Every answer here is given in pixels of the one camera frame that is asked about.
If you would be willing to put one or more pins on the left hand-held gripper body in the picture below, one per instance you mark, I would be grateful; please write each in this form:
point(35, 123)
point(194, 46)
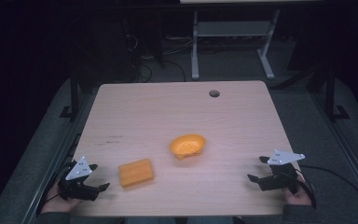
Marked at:
point(78, 170)

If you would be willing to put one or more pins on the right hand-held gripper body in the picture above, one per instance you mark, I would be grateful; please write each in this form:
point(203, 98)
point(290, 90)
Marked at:
point(281, 177)

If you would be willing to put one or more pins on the orange rectangular sponge block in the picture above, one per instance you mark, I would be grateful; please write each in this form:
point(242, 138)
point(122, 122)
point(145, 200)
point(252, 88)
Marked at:
point(135, 172)

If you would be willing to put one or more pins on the orange plastic bowl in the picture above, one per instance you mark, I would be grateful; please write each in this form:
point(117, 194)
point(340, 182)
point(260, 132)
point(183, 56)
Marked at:
point(187, 145)

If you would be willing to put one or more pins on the person's right hand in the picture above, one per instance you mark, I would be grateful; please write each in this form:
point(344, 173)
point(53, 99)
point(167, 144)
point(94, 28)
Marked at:
point(297, 198)

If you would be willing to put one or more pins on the person's left hand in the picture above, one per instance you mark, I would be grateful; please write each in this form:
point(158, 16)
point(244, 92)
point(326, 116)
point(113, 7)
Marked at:
point(57, 203)

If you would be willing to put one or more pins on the black metal stand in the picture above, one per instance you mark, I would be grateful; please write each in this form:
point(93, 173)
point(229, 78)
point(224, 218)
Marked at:
point(74, 93)
point(331, 93)

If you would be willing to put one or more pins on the aluminium frame rail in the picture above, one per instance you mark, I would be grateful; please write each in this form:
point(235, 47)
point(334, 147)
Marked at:
point(54, 161)
point(345, 146)

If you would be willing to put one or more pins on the white metal desk frame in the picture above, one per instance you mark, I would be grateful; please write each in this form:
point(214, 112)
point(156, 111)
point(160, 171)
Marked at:
point(231, 28)

